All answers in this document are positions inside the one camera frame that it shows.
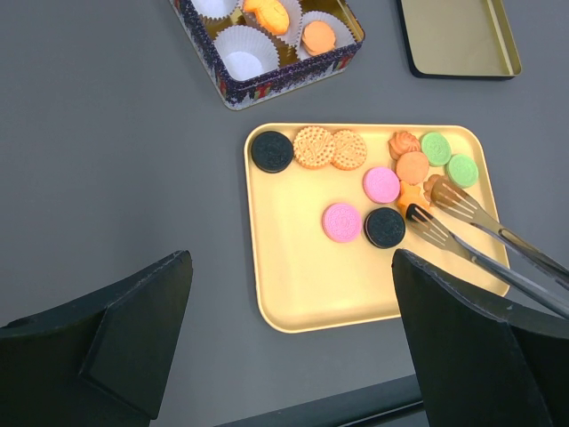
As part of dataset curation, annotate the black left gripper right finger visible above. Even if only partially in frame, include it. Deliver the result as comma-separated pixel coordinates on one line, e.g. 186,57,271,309
392,249,568,426

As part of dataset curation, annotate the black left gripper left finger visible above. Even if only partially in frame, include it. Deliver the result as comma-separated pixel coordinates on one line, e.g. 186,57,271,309
1,251,193,426

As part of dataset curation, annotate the black sandwich cookie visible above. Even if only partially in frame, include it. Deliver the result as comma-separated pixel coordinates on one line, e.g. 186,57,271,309
364,207,406,249

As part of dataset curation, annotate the orange star cookie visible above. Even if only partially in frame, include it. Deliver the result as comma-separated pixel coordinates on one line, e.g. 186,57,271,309
397,181,430,217

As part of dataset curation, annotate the orange scalloped round cookie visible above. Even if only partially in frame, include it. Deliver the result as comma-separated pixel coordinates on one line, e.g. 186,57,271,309
301,20,336,56

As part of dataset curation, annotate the orange fish shaped cookie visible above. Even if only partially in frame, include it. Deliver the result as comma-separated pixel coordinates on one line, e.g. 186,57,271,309
243,0,290,36

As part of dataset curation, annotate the orange swirl cookie right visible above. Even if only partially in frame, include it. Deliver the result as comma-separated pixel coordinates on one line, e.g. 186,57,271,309
423,174,445,206

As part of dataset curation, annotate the orange swirl cookie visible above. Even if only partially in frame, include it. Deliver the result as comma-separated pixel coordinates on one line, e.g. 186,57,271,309
423,174,445,206
388,131,421,160

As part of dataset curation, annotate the green cookie right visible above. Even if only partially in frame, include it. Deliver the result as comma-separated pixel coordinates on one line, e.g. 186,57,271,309
445,154,479,189

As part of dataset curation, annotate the green cookie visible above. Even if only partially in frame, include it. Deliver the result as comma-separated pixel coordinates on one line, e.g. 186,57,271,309
445,154,479,189
421,132,452,167

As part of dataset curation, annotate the pink sandwich cookie lower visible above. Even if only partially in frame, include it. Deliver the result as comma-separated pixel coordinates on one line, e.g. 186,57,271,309
322,203,362,243

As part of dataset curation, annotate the pink sandwich cookie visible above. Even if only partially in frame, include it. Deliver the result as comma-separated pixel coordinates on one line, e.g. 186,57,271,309
322,203,362,243
363,166,400,204

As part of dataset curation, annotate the pink sandwich cookie upper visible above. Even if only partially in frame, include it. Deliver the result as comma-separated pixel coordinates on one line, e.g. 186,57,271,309
363,166,400,204

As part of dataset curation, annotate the orange round flower cookie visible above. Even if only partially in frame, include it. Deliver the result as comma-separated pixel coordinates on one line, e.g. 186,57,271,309
396,151,429,185

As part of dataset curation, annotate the green cookie upper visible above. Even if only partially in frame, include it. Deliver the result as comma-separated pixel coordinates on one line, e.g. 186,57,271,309
421,132,452,167

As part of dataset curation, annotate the yellow plastic tray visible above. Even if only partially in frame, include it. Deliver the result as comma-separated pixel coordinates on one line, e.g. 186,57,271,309
244,123,509,334

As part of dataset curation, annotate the orange swirl cookie upper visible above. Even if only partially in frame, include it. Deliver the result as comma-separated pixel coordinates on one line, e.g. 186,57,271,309
388,131,421,160

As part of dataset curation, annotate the tan round biscuit behind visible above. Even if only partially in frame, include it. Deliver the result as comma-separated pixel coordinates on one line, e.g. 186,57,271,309
332,130,367,171

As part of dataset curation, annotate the black sandwich cookie corner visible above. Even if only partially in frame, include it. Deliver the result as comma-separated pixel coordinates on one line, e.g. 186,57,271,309
251,131,293,173

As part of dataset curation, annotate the tan round patterned biscuit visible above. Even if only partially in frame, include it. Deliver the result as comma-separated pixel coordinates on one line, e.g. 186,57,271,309
293,126,335,169

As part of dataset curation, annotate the gold tin lid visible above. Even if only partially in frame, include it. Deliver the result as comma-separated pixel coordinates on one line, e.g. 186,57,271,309
397,0,522,80

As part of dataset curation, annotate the white paper cup front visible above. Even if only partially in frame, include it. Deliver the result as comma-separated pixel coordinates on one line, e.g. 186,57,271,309
213,25,279,82

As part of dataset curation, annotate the white paper cup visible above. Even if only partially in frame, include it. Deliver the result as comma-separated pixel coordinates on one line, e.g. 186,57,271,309
190,0,241,20
295,11,355,60
213,25,279,82
237,0,304,48

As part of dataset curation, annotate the decorated cookie tin box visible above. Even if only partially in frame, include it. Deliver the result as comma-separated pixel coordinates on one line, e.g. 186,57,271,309
171,1,365,110

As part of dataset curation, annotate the white paper cup right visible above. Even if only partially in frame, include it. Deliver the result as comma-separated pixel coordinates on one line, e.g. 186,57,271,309
295,11,355,60

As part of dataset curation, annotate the white paper cup back left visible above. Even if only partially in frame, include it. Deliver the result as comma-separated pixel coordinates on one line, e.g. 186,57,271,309
190,0,241,20

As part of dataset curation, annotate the white paper cup centre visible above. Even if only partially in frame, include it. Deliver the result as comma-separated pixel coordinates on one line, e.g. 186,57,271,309
237,0,304,48

